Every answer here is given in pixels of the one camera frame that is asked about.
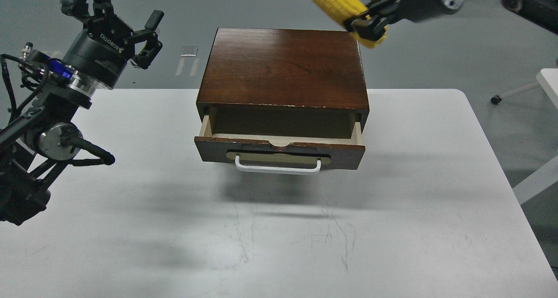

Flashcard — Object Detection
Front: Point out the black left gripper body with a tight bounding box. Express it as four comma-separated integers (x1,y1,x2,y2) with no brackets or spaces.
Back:
65,21,134,89

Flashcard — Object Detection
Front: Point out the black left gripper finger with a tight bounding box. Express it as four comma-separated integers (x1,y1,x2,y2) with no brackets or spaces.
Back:
128,10,165,70
60,0,116,26

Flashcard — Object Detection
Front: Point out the yellow corn cob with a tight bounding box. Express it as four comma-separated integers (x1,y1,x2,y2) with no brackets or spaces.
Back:
312,0,387,49

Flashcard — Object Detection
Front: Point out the wooden drawer with white handle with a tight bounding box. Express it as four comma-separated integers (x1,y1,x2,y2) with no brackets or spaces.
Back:
194,107,365,170

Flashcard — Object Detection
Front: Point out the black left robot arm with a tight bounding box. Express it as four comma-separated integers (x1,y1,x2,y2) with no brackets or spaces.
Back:
0,0,164,225

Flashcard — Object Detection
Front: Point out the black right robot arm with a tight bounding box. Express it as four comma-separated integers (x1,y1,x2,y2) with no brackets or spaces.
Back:
341,0,558,41

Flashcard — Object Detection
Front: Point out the dark wooden drawer cabinet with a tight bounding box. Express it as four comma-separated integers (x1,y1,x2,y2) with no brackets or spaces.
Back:
196,27,370,127

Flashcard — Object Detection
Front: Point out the white chair with castor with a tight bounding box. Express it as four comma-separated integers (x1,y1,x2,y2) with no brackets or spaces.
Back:
490,67,558,205

